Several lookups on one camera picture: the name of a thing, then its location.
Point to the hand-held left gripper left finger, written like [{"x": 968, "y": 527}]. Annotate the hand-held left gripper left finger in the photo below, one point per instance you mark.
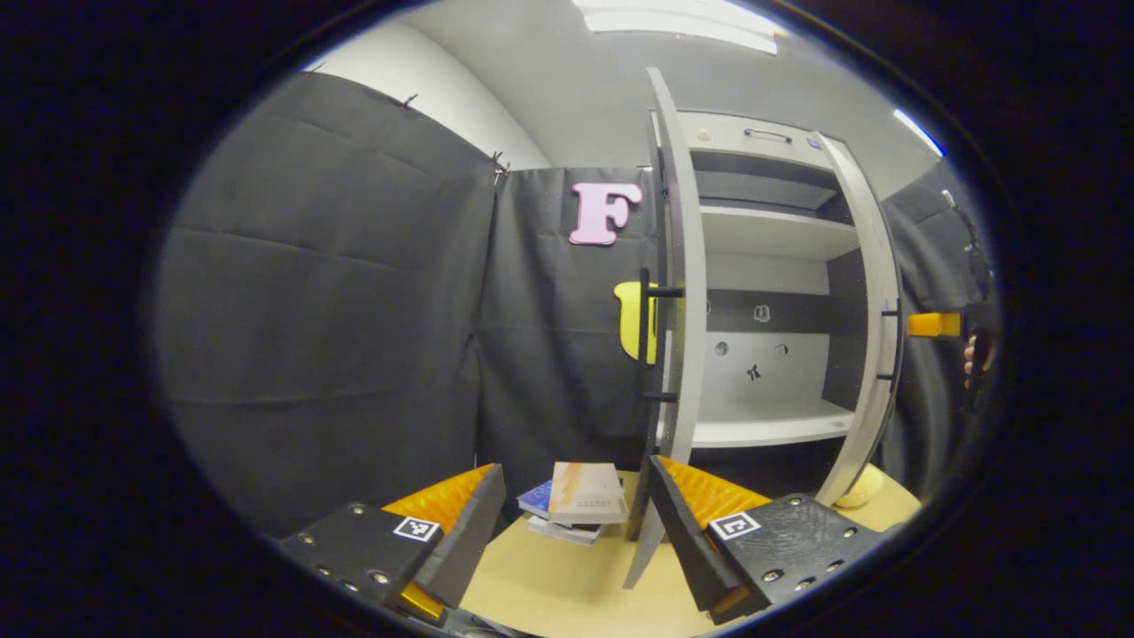
[{"x": 465, "y": 540}]

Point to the blue book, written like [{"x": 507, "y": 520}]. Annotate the blue book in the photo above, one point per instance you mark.
[{"x": 534, "y": 498}]

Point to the white cabinet door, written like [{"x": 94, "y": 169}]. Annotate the white cabinet door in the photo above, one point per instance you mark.
[
  {"x": 886, "y": 266},
  {"x": 687, "y": 266}
]

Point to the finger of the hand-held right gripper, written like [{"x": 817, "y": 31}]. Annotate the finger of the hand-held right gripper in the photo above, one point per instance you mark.
[{"x": 935, "y": 325}]

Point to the white cabinet drawer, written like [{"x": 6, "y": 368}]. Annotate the white cabinet drawer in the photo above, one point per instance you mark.
[{"x": 726, "y": 137}]

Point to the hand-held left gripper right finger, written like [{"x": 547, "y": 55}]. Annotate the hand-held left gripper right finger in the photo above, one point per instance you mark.
[{"x": 687, "y": 540}]

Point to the pale yellow round object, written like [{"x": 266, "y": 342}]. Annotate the pale yellow round object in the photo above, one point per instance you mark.
[{"x": 859, "y": 489}]

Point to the white book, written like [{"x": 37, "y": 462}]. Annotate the white book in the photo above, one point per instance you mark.
[{"x": 563, "y": 532}]

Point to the white cabinet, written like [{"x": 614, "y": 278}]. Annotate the white cabinet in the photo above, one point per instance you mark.
[{"x": 762, "y": 235}]

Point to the large ceiling light panel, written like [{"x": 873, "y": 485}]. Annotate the large ceiling light panel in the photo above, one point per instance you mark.
[{"x": 682, "y": 22}]

